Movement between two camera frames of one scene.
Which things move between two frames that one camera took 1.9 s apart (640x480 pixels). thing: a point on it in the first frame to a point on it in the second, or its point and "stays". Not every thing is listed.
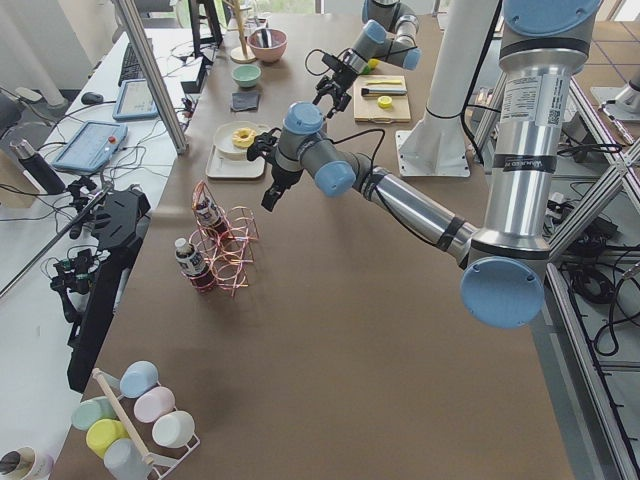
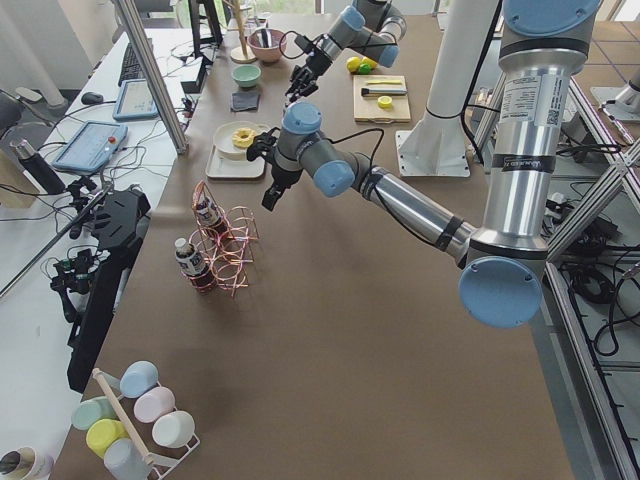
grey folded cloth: [244, 101] stays
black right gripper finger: [341, 104] to [305, 87]
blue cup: [137, 378] stays
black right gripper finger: [323, 86] to [302, 76]
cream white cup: [173, 428] stays
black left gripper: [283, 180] stays
